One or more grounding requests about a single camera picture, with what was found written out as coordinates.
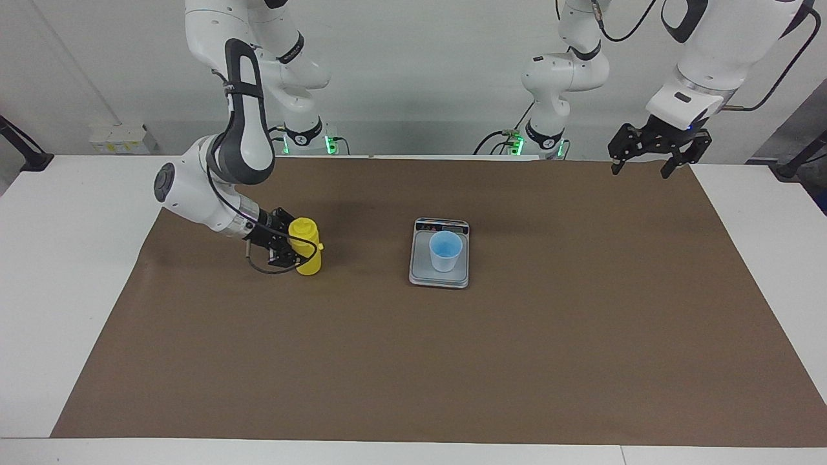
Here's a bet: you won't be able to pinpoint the yellow squeeze bottle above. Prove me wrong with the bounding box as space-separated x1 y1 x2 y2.
288 218 323 276

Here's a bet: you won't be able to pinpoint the light blue plastic cup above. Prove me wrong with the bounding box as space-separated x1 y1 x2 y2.
429 231 464 273

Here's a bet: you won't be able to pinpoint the silver digital kitchen scale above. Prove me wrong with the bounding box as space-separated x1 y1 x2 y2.
408 218 470 289

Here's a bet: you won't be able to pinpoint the black clamp stand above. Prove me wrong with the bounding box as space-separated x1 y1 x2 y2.
0 115 54 172
772 129 827 180

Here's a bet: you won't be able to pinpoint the brown paper mat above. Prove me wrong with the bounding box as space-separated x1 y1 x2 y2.
50 155 827 448

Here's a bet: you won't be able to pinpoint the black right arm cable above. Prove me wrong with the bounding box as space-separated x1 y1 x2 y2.
207 167 321 276

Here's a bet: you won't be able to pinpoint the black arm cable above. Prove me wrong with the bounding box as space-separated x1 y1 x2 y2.
722 0 822 112
207 167 321 276

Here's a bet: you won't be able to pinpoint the black base cables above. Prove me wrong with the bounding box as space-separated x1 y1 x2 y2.
474 102 537 156

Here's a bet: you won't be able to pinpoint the black shoulder cable loop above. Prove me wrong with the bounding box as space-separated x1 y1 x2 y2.
591 0 658 39

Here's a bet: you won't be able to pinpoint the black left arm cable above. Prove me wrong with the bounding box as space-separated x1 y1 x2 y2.
722 0 822 112

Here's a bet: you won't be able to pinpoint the white wall socket box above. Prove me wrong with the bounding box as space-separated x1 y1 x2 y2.
89 123 159 154

